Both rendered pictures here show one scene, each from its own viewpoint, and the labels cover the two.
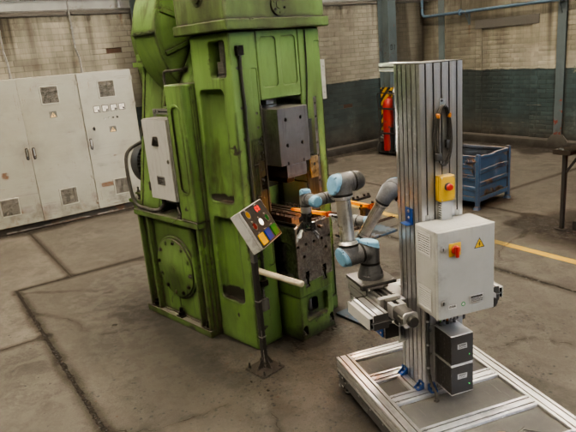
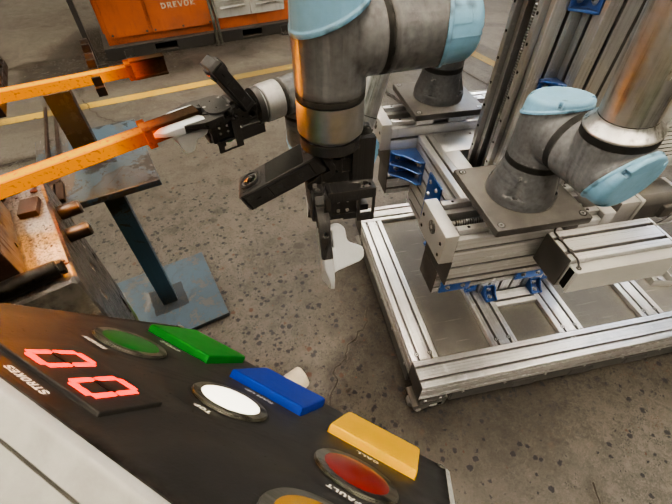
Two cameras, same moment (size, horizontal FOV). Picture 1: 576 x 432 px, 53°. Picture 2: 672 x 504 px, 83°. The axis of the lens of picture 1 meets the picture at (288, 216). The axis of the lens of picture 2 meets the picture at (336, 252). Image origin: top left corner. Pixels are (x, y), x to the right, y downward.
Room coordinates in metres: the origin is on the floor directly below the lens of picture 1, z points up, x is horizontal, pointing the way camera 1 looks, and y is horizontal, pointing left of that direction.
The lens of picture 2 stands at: (3.51, 0.28, 1.36)
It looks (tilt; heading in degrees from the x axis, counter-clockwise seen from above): 47 degrees down; 276
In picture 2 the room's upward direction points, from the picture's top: straight up
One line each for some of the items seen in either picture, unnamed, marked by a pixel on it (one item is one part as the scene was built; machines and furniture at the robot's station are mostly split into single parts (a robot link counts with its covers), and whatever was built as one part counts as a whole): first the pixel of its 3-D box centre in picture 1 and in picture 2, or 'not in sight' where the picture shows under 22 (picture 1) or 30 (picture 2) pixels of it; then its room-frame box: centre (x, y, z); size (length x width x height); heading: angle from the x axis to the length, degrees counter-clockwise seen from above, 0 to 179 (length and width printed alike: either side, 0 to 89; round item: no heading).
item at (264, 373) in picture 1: (264, 362); not in sight; (3.63, 0.26, 0.05); 0.22 x 0.22 x 0.09; 44
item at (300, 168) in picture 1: (277, 167); not in sight; (4.23, 0.05, 1.32); 0.42 x 0.20 x 0.10; 44
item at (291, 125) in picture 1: (278, 133); not in sight; (4.26, 0.02, 1.56); 0.42 x 0.39 x 0.40; 44
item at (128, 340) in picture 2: not in sight; (131, 342); (3.69, 0.14, 1.09); 0.05 x 0.03 x 0.04; 134
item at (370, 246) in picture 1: (368, 249); (551, 125); (3.17, -0.45, 0.98); 0.13 x 0.12 x 0.14; 116
